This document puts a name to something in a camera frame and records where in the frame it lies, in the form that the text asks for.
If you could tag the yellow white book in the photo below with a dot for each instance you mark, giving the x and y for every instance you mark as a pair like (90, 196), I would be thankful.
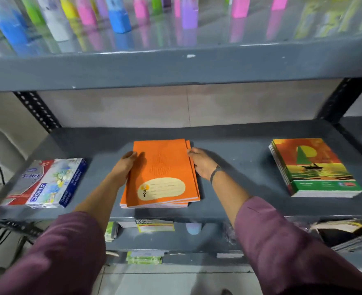
(341, 225)

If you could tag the person's right hand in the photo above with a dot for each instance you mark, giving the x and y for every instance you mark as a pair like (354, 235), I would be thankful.
(204, 164)

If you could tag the person's right forearm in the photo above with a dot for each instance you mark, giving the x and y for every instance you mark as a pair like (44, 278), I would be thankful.
(276, 242)

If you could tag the person's left hand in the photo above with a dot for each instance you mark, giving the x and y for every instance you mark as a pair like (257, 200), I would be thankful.
(122, 170)

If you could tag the green white packet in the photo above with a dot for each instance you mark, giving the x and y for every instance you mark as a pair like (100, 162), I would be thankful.
(110, 231)

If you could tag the row of colourful bottles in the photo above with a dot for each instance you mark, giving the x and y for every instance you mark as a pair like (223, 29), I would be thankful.
(119, 15)

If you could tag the yellow white label packet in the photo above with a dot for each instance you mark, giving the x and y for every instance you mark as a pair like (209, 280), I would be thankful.
(154, 226)

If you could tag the red silver packet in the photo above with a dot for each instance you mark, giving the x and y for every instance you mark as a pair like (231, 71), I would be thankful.
(27, 184)

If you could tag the black wrist band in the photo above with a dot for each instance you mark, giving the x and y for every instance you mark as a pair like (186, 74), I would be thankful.
(214, 173)

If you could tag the blue white crayon packet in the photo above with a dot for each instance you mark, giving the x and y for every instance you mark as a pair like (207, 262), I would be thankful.
(57, 181)

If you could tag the grey metal shelf rack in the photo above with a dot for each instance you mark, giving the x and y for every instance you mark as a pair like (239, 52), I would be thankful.
(199, 64)

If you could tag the light blue round item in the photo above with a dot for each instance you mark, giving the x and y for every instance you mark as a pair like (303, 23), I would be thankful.
(193, 228)

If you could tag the person's right fingers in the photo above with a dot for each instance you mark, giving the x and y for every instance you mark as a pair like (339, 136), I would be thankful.
(193, 152)

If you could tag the person's left forearm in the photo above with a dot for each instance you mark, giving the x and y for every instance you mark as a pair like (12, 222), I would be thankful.
(61, 251)

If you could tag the orange notebook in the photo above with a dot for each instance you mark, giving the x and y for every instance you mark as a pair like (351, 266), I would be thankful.
(162, 162)
(123, 200)

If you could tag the green flat packet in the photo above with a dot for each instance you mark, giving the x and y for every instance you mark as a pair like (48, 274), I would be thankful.
(144, 259)

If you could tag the stack of sailboat print notebooks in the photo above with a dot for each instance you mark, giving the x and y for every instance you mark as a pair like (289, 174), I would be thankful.
(316, 165)

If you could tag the person's left fingers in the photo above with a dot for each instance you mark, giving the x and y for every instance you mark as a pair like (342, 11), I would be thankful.
(129, 158)

